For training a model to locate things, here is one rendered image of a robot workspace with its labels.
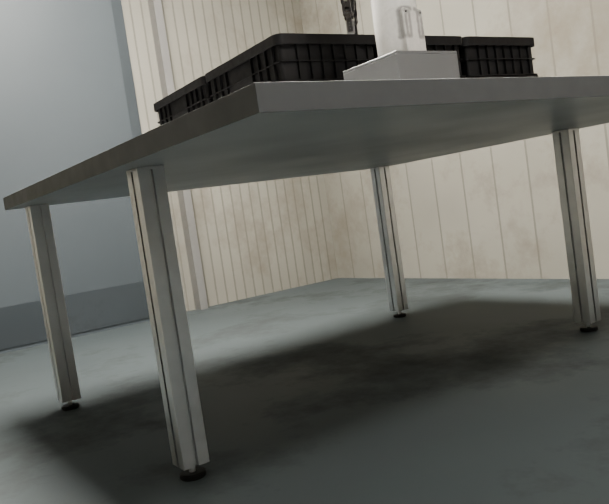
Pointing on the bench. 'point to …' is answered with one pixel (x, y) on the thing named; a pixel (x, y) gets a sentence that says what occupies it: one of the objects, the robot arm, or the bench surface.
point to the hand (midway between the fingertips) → (352, 31)
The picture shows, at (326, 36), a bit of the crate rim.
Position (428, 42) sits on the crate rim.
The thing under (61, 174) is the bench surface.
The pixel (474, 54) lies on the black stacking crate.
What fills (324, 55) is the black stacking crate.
